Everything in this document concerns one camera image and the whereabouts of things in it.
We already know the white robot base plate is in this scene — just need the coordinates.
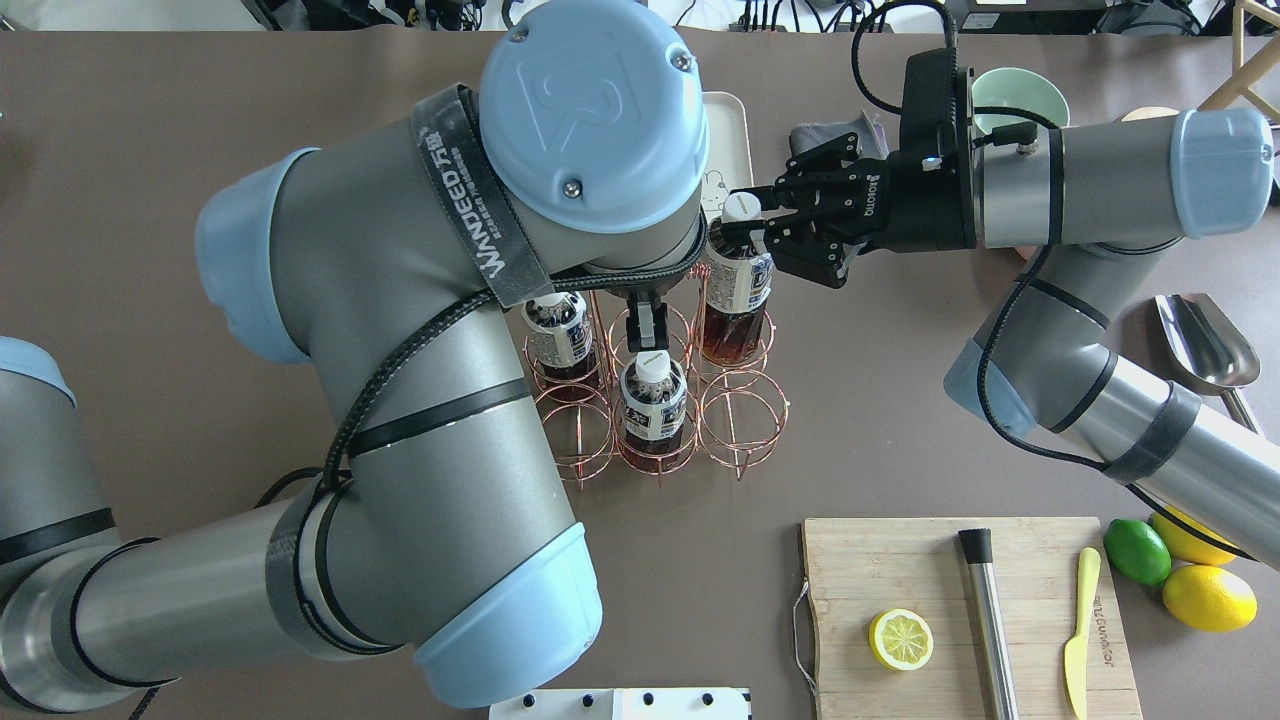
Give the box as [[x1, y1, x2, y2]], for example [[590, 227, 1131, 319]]
[[488, 687, 753, 719]]

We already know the bamboo cutting board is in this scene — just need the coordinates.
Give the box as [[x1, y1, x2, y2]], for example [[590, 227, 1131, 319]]
[[801, 518, 1102, 719]]

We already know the yellow lemon lower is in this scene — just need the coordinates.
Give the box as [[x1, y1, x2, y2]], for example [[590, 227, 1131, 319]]
[[1162, 564, 1258, 633]]

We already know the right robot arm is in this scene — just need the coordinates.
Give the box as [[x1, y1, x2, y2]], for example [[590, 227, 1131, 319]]
[[726, 110, 1277, 565]]

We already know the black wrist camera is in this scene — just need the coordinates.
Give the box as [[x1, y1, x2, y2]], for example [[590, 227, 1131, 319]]
[[899, 47, 973, 174]]

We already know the tea bottle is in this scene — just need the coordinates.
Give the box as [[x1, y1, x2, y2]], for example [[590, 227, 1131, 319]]
[[621, 351, 687, 473], [701, 192, 774, 366], [521, 292, 598, 386]]

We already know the copper wire bottle basket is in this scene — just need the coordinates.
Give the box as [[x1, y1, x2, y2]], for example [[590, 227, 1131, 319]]
[[518, 263, 791, 488]]

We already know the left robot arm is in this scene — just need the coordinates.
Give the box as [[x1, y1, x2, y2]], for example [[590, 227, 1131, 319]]
[[3, 1, 709, 714]]

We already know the yellow lemon upper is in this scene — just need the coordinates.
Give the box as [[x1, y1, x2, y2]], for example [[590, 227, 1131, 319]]
[[1149, 512, 1236, 566]]

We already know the steel ice scoop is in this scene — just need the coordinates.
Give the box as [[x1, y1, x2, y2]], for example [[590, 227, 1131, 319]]
[[1155, 293, 1263, 436]]

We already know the green ceramic bowl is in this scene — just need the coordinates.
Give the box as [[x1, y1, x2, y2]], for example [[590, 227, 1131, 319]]
[[972, 67, 1071, 133]]

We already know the tea bottle back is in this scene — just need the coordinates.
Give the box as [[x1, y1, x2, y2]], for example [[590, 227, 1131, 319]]
[[521, 292, 598, 386]]

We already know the half lemon slice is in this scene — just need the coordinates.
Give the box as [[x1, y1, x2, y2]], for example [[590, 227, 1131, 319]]
[[868, 609, 934, 673]]

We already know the yellow lemon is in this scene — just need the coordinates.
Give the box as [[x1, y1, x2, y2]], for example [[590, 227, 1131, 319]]
[[1149, 512, 1236, 566], [1162, 564, 1258, 633]]

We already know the steel muddler black tip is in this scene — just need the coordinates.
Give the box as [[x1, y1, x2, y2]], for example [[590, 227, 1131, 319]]
[[957, 528, 1021, 719]]

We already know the wooden cup tree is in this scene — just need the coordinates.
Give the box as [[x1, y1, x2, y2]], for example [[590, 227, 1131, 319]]
[[1110, 1, 1279, 131]]

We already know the grey folded cloth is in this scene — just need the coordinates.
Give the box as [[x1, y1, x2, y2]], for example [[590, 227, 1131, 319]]
[[788, 110, 890, 159]]

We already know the green lime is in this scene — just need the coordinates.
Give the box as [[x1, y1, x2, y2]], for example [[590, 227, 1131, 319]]
[[1103, 518, 1172, 585]]

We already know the yellow plastic knife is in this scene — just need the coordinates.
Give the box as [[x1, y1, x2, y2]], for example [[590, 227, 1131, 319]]
[[1062, 547, 1101, 719]]

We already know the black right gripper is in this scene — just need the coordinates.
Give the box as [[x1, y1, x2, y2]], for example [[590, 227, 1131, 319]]
[[626, 138, 977, 354]]

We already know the cream rabbit tray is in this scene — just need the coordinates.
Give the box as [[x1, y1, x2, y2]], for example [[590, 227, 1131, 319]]
[[701, 91, 755, 222]]

